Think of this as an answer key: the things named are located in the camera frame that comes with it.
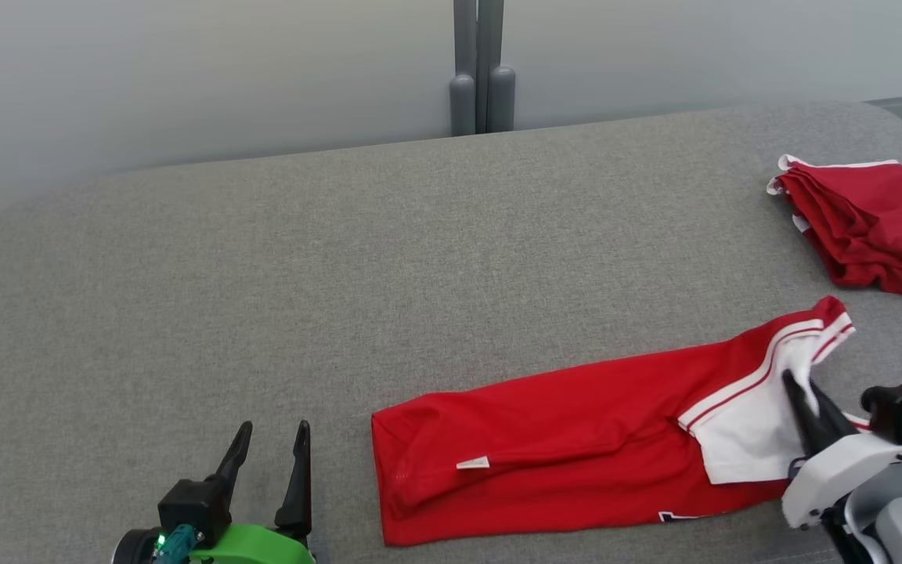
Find red shorts with white trim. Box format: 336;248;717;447
767;154;902;299

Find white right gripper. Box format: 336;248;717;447
781;370;902;530

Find grey metal partition post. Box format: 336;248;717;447
449;0;516;136

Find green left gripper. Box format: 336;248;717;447
189;421;317;564

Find left arm cable, teal plug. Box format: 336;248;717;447
152;525;200;564

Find red shirt with white sleeves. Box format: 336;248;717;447
371;295;871;547

